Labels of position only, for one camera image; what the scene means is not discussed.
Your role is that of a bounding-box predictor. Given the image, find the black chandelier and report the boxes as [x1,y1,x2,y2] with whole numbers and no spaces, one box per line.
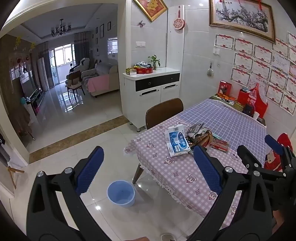
[51,19,72,37]

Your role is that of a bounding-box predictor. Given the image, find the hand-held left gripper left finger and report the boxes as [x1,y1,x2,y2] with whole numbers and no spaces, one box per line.
[26,146,110,241]

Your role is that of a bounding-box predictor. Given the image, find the brown orange paper box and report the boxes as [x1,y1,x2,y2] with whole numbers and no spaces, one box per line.
[187,131,213,149]

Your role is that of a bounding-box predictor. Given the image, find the red chair at table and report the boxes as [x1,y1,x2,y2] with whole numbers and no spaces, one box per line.
[264,133,294,172]

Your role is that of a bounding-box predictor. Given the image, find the black white patterned wrapper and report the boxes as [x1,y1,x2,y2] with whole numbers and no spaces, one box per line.
[186,123,208,137]

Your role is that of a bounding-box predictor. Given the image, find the grey striped curtain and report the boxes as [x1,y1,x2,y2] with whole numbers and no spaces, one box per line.
[38,42,56,88]
[74,32,92,65]

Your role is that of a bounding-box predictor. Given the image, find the beige sofa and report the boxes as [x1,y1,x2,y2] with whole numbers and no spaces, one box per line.
[81,58,120,98]

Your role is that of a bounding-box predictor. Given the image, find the white sideboard cabinet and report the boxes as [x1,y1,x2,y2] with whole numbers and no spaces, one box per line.
[122,67,181,132]

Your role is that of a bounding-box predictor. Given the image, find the group of black picture frames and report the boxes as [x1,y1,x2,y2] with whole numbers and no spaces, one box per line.
[92,21,112,57]

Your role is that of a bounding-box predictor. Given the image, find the brown draped cloth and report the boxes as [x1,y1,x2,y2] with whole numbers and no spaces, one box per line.
[17,104,36,141]

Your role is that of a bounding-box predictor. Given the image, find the pink round fan ornament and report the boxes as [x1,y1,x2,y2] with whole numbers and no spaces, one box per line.
[173,6,185,30]

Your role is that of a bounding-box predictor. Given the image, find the person's right forearm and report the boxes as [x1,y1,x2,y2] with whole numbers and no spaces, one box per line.
[273,209,287,232]

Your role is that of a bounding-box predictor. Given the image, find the red round tin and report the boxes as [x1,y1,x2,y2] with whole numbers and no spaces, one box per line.
[134,66,153,74]

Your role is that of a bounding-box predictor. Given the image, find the row of colourful boxes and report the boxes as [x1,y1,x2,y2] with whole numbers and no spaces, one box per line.
[217,93,245,112]

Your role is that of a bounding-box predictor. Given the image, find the yellow wall decorations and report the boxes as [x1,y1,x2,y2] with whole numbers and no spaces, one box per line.
[14,37,35,50]

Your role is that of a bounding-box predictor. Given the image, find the pink blanket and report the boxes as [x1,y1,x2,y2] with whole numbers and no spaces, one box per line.
[88,74,110,93]

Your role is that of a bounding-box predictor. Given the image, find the blue plastic bucket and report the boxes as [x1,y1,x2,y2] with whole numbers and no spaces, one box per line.
[107,181,136,207]

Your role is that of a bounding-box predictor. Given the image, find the red cylindrical container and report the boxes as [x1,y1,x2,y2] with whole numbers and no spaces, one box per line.
[238,89,250,106]

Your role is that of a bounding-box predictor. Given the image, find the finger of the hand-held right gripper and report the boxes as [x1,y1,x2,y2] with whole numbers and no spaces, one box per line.
[265,134,296,172]
[237,145,281,177]

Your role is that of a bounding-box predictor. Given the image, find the plum blossom framed painting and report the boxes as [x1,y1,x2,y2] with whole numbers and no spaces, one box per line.
[209,0,277,44]

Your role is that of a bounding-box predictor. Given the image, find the table with checkered cloth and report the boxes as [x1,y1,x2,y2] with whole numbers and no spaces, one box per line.
[125,96,267,232]

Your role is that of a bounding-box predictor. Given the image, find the wooden coat rack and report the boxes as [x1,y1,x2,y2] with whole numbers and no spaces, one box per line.
[7,166,25,189]

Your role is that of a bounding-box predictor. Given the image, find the green potted plant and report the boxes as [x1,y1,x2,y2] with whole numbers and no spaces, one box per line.
[148,55,161,70]

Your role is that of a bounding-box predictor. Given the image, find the white standing air conditioner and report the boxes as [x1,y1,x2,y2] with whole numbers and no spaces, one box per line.
[37,58,49,92]

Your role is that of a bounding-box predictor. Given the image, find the cola bottle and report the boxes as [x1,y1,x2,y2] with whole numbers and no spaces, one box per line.
[247,88,258,109]

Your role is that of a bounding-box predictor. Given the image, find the flat television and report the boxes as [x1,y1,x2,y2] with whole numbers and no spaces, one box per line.
[20,71,36,96]

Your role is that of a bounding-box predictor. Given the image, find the red gold framed picture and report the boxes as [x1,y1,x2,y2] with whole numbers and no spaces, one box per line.
[133,0,168,22]

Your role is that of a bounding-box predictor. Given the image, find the red gift box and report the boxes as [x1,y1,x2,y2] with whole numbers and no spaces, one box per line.
[218,81,232,98]

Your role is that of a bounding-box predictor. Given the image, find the grey round hanging ornament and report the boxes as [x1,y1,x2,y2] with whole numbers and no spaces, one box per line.
[206,61,215,77]

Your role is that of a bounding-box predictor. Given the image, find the dark wooden chair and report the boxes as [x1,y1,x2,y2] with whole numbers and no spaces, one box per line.
[65,70,85,96]

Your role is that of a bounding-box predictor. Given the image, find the white massage chair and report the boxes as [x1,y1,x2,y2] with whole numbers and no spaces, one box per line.
[69,57,90,75]

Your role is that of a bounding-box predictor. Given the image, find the dark television stand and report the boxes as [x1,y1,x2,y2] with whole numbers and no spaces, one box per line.
[25,89,45,116]

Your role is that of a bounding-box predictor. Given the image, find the red paper bag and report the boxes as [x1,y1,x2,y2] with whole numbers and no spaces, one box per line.
[253,82,269,118]

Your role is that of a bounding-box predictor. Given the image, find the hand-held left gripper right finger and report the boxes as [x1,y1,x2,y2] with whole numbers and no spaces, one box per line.
[188,145,274,241]

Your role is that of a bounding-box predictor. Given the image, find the white blue carton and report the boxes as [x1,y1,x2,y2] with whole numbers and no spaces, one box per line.
[165,125,191,157]

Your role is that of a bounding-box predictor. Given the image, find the hanging dark clothes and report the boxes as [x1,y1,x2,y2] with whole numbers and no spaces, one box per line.
[0,132,11,163]

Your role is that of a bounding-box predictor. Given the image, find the brown wooden chair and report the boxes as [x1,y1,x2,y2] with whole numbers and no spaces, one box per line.
[145,98,184,130]

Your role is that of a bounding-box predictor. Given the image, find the red snack packets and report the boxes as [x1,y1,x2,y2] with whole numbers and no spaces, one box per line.
[207,137,229,152]

